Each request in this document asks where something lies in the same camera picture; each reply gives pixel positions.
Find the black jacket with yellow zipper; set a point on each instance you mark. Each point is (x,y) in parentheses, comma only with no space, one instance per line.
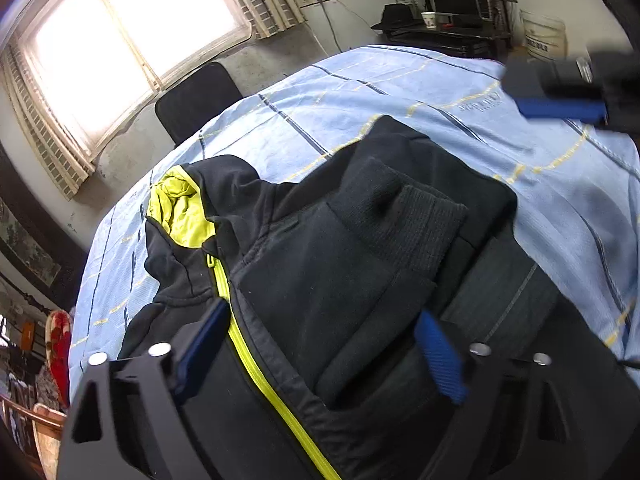
(310,270)

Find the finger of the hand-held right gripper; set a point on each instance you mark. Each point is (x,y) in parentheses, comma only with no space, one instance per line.
(560,108)
(540,80)

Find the bright window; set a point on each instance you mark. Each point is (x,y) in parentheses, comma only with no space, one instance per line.
(130,35)

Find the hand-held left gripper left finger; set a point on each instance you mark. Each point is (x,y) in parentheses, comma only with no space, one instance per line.
(201,346)

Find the white paper cup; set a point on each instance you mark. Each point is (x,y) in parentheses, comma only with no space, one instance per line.
(429,20)

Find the white plastic bucket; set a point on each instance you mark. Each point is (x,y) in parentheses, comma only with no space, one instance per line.
(544,35)

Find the red floral blanket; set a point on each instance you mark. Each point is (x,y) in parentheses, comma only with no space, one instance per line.
(59,355)

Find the black computer desk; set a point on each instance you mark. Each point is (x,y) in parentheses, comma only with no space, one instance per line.
(450,40)

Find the black chair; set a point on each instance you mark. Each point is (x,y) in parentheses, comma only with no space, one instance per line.
(197,102)

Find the blue checked bed sheet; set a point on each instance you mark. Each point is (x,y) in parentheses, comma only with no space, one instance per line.
(350,95)

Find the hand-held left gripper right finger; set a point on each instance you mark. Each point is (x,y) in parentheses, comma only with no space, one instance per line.
(441,356)

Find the black hat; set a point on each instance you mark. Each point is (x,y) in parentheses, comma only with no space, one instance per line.
(397,17)

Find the dark framed painting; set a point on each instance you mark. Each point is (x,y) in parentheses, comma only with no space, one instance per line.
(30,245)

